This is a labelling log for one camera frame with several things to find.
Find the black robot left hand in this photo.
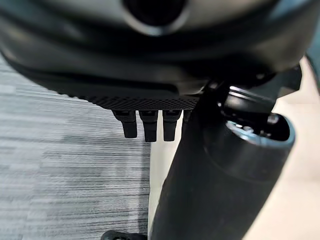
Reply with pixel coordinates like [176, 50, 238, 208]
[0, 0, 320, 240]

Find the dark teal cushion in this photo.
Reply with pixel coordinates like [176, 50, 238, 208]
[303, 46, 320, 90]

